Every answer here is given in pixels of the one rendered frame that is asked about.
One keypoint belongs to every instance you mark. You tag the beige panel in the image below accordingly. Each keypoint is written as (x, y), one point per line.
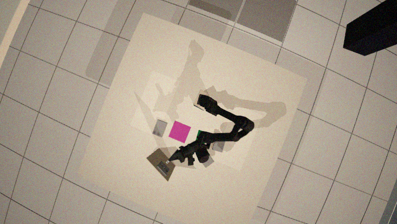
(158, 160)

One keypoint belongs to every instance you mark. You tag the magenta flat square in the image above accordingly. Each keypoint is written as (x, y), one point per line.
(179, 132)

